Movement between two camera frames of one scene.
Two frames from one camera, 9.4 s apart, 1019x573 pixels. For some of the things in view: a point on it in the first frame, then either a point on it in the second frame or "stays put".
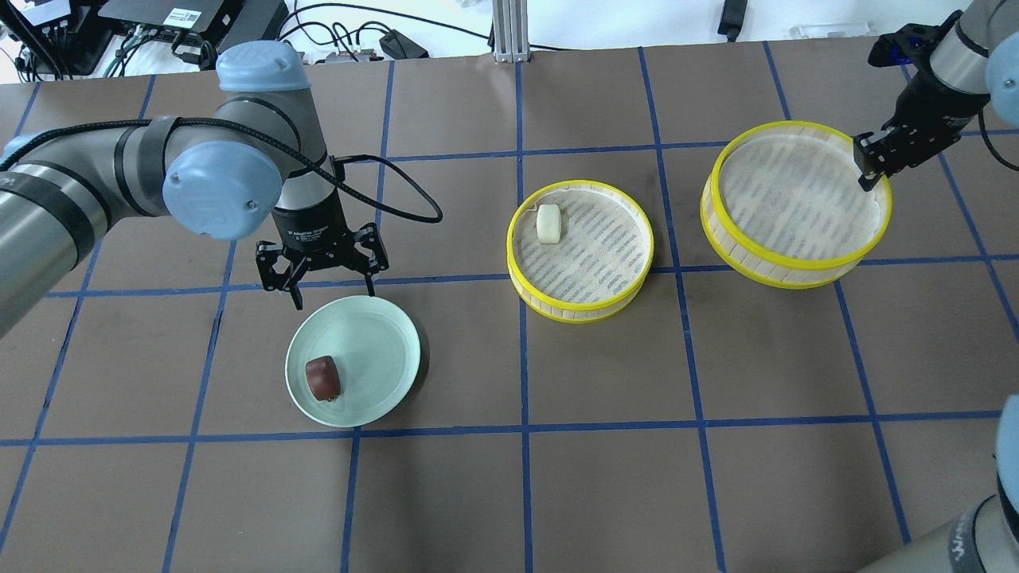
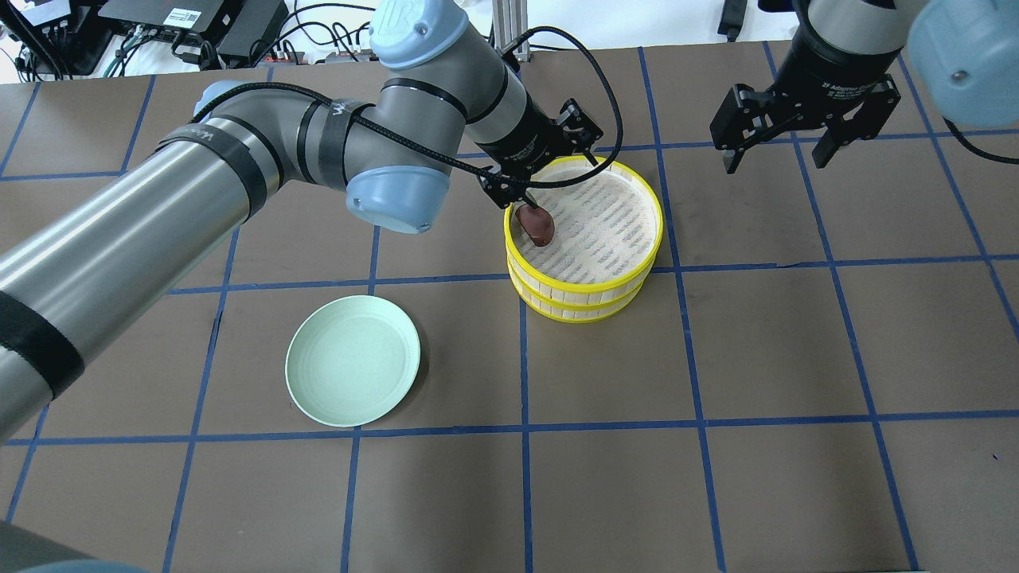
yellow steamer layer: [782, 204] to [607, 228]
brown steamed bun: [323, 377] to [537, 224]
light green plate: [376, 348] stays put
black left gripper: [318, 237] to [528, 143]
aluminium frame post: [510, 31] stays put
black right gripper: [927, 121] to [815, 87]
